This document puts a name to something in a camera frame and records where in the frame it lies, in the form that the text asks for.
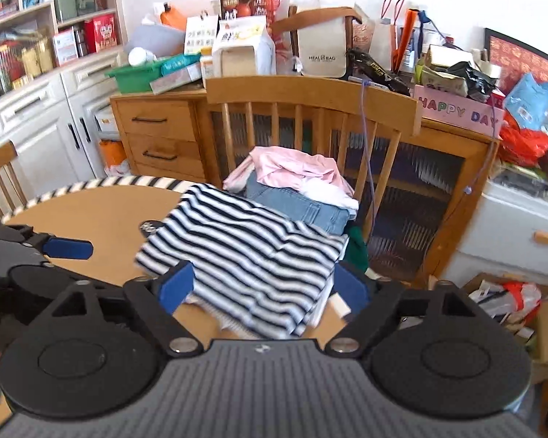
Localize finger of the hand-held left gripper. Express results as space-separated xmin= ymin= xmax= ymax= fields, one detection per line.
xmin=4 ymin=225 xmax=93 ymax=261

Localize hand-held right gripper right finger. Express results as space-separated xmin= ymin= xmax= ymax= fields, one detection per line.
xmin=324 ymin=262 xmax=485 ymax=357

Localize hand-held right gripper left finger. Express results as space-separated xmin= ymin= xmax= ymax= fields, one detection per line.
xmin=41 ymin=261 xmax=206 ymax=357

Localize black white striped sweater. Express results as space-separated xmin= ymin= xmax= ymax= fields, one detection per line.
xmin=134 ymin=184 xmax=349 ymax=341

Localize green garment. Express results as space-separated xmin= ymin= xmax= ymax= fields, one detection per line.
xmin=346 ymin=224 xmax=370 ymax=272

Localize black oval sticker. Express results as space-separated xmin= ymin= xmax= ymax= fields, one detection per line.
xmin=138 ymin=220 xmax=165 ymax=239

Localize white garment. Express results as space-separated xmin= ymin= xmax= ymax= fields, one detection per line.
xmin=297 ymin=178 xmax=359 ymax=213

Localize wooden chair with sticker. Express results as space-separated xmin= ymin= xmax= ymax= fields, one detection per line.
xmin=0 ymin=141 xmax=28 ymax=225

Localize blue jeans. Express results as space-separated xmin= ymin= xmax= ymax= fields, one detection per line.
xmin=244 ymin=171 xmax=352 ymax=237

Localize white cardboard carton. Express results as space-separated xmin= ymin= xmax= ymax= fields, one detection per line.
xmin=94 ymin=105 xmax=119 ymax=135

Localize wooden sideboard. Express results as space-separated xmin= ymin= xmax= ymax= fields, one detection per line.
xmin=110 ymin=87 xmax=501 ymax=284

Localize red white plastic bag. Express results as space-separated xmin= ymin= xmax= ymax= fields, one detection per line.
xmin=475 ymin=280 xmax=543 ymax=324

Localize white plastic drawer cabinet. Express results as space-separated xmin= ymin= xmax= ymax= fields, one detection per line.
xmin=438 ymin=178 xmax=548 ymax=284

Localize green plastic basket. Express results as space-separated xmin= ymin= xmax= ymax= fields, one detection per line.
xmin=106 ymin=55 xmax=202 ymax=95

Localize row of glass jars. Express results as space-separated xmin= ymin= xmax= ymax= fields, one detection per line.
xmin=0 ymin=27 xmax=56 ymax=96

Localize small white printed box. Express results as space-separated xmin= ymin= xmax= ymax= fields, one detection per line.
xmin=52 ymin=27 xmax=78 ymax=67

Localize pink gift box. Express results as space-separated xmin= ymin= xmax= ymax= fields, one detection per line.
xmin=413 ymin=83 xmax=505 ymax=138

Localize white plastic bottle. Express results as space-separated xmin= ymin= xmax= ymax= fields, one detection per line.
xmin=128 ymin=47 xmax=158 ymax=67

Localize black packet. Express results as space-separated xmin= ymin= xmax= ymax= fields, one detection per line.
xmin=348 ymin=47 xmax=412 ymax=97

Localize teal packet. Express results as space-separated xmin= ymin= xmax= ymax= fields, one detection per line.
xmin=160 ymin=52 xmax=202 ymax=76

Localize red snack box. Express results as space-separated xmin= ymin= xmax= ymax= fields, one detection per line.
xmin=83 ymin=13 xmax=119 ymax=53

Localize grey paper bag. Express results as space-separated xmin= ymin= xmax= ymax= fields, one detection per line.
xmin=127 ymin=23 xmax=186 ymax=55

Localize crumpled green foil bag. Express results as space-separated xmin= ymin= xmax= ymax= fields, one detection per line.
xmin=415 ymin=45 xmax=469 ymax=96

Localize crumpled black bag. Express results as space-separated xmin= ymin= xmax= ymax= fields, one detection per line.
xmin=448 ymin=61 xmax=501 ymax=103

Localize white milk powder bag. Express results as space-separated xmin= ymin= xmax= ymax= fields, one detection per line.
xmin=212 ymin=15 xmax=275 ymax=77

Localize orange gift bag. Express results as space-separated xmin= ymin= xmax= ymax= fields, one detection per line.
xmin=392 ymin=8 xmax=422 ymax=74

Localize white printed paper bag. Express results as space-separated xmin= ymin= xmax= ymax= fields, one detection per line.
xmin=184 ymin=11 xmax=220 ymax=55

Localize orange pouch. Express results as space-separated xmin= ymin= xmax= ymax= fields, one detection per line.
xmin=160 ymin=3 xmax=189 ymax=32

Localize blue packet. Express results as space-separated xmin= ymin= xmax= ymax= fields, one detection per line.
xmin=503 ymin=72 xmax=548 ymax=131

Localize framed red picture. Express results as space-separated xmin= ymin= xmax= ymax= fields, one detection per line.
xmin=484 ymin=27 xmax=548 ymax=115

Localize red printed box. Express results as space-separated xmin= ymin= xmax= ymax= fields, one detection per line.
xmin=219 ymin=0 xmax=282 ymax=28

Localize purple cord with bead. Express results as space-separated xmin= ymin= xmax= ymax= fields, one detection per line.
xmin=463 ymin=139 xmax=493 ymax=195

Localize white tote bag brown straps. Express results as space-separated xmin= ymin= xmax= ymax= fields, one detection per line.
xmin=271 ymin=7 xmax=364 ymax=78

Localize white gift bag red handles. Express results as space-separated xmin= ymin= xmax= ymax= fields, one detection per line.
xmin=370 ymin=0 xmax=407 ymax=71

